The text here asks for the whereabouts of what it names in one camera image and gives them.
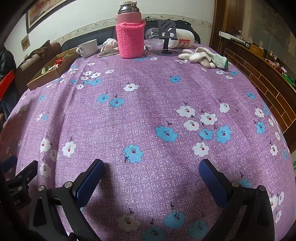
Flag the brown cardboard box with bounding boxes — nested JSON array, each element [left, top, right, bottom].
[[27, 52, 80, 91]]

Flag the wooden cabinet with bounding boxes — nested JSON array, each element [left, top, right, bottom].
[[209, 0, 296, 135]]

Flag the pile of assorted snack packets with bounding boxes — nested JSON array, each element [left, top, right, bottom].
[[41, 54, 72, 75]]

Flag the brown flat card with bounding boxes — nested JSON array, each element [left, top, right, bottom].
[[99, 51, 120, 58]]

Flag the purple floral tablecloth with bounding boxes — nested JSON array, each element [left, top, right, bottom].
[[0, 44, 293, 241]]

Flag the white mug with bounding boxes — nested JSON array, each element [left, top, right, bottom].
[[76, 39, 99, 58]]

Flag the brown fur throw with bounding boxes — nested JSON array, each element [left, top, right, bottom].
[[28, 40, 51, 58]]

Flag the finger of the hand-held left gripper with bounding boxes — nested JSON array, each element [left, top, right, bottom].
[[0, 156, 18, 171], [6, 160, 38, 194]]

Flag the crumpled white cloth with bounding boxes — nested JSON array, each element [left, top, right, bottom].
[[100, 38, 119, 54]]

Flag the black leather sofa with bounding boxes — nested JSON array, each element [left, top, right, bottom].
[[61, 19, 200, 53]]

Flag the silver metal bar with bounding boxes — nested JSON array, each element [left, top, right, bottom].
[[218, 31, 251, 48]]

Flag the white plastic bottle red label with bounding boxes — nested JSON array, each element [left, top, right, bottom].
[[170, 29, 197, 49]]

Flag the framed painting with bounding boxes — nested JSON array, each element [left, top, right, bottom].
[[25, 0, 74, 35]]

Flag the dark clothes pile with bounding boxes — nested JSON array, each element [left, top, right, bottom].
[[142, 15, 193, 32]]

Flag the black phone stand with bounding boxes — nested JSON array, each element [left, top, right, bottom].
[[154, 20, 178, 56]]

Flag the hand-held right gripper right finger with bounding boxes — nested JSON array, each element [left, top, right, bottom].
[[199, 159, 275, 241]]

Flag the clear plastic cup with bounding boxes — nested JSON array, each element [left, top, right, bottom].
[[145, 28, 164, 47]]

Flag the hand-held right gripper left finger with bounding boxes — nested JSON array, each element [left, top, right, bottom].
[[29, 159, 105, 241]]

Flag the white work glove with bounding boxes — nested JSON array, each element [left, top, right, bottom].
[[178, 47, 210, 63]]

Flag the white glove green cuff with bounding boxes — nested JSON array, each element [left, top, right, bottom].
[[201, 53, 229, 69]]

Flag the pink steel thermos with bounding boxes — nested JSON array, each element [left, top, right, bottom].
[[117, 1, 142, 25]]

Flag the red panel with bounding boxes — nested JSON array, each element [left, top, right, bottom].
[[0, 71, 15, 98]]

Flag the small wall poster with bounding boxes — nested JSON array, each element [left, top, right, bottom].
[[21, 34, 30, 52]]

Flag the brown sofa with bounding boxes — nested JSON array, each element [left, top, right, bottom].
[[16, 40, 62, 90]]

